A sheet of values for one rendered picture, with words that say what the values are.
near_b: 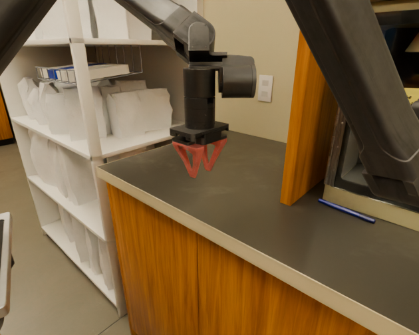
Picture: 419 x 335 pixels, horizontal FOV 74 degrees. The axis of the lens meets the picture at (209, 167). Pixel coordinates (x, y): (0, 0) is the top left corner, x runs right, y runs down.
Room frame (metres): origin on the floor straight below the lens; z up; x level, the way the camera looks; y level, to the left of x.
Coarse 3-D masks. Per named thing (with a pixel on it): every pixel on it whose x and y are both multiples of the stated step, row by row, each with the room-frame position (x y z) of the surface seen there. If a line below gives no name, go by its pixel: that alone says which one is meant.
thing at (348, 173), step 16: (384, 16) 0.62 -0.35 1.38; (400, 16) 0.60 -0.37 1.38; (416, 16) 0.59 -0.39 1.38; (384, 32) 0.62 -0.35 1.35; (400, 32) 0.60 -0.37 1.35; (416, 32) 0.58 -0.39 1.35; (400, 48) 0.59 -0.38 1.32; (416, 48) 0.58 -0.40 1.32; (400, 64) 0.59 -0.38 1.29; (416, 64) 0.57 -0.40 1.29; (416, 80) 0.57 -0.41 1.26; (352, 144) 0.63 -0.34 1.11; (352, 160) 0.62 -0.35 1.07; (336, 176) 0.64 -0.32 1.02; (352, 176) 0.62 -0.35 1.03; (352, 192) 0.61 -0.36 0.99; (368, 192) 0.59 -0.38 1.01; (416, 208) 0.52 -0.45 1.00
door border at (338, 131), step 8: (344, 120) 0.65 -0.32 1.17; (336, 128) 0.65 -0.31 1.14; (344, 128) 0.64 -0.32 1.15; (336, 136) 0.65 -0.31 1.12; (336, 144) 0.65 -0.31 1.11; (336, 152) 0.65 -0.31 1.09; (336, 160) 0.65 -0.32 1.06; (328, 168) 0.65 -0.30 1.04; (336, 168) 0.64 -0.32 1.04; (328, 176) 0.66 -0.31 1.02; (328, 184) 0.65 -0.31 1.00
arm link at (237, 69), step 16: (192, 32) 0.52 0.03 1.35; (208, 32) 0.52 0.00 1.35; (192, 48) 0.51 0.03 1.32; (208, 48) 0.51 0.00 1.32; (224, 64) 0.52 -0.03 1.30; (240, 64) 0.52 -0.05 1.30; (224, 80) 0.49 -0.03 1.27; (240, 80) 0.49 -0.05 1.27; (256, 80) 0.49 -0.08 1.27; (224, 96) 0.50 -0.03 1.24; (240, 96) 0.50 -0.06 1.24
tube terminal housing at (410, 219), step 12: (396, 0) 0.62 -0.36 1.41; (408, 0) 0.61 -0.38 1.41; (324, 192) 0.67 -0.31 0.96; (336, 192) 0.65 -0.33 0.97; (348, 192) 0.63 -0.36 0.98; (348, 204) 0.63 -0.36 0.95; (360, 204) 0.61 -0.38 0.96; (372, 204) 0.59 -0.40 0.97; (384, 204) 0.57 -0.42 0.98; (384, 216) 0.57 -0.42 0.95; (396, 216) 0.55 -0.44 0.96; (408, 216) 0.54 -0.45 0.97
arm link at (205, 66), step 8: (192, 64) 0.51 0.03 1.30; (200, 64) 0.51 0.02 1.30; (208, 64) 0.51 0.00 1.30; (216, 64) 0.51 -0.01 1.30; (184, 72) 0.50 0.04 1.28; (192, 72) 0.49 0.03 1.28; (200, 72) 0.49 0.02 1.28; (208, 72) 0.49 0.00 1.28; (184, 80) 0.50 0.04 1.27; (192, 80) 0.49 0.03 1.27; (200, 80) 0.49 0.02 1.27; (208, 80) 0.49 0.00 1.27; (184, 88) 0.51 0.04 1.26; (192, 88) 0.49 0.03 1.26; (200, 88) 0.49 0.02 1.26; (208, 88) 0.49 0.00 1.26; (192, 96) 0.49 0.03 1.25; (200, 96) 0.49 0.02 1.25; (208, 96) 0.49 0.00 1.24
